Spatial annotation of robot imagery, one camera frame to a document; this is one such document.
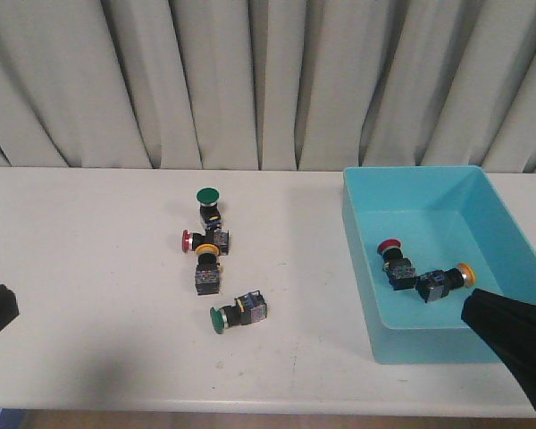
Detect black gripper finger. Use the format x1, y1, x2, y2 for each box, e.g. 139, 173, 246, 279
461, 289, 536, 411

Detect yellow push button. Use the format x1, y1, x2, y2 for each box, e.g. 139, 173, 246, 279
194, 244, 221, 296
415, 263, 477, 303

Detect red push button switch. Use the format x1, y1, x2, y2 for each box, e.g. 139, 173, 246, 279
377, 238, 417, 291

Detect light blue plastic box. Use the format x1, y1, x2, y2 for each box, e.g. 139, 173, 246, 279
342, 165, 536, 364

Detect lying red push button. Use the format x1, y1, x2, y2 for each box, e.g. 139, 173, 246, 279
181, 229, 230, 255

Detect lying yellow push button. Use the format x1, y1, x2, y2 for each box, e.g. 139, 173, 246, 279
194, 244, 221, 296

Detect upright green push button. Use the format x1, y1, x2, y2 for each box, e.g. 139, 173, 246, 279
196, 187, 222, 229

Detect lying green push button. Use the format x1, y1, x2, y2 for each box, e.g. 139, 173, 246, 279
210, 290, 268, 334

